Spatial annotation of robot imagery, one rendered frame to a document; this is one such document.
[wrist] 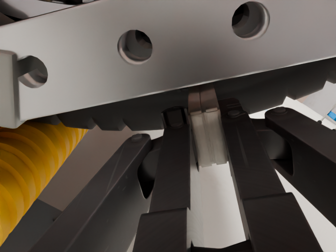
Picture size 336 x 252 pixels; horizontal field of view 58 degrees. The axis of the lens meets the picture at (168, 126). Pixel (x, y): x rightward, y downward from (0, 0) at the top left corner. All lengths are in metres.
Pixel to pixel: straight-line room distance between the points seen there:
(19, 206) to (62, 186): 0.83
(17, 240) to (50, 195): 0.43
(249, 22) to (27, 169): 0.17
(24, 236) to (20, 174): 0.38
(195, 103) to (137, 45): 0.04
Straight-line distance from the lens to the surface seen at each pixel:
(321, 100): 9.76
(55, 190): 1.02
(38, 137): 0.26
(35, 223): 0.62
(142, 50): 0.17
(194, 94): 0.17
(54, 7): 0.22
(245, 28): 0.16
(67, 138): 0.28
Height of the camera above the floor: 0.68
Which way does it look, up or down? 22 degrees down
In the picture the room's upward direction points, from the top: 35 degrees clockwise
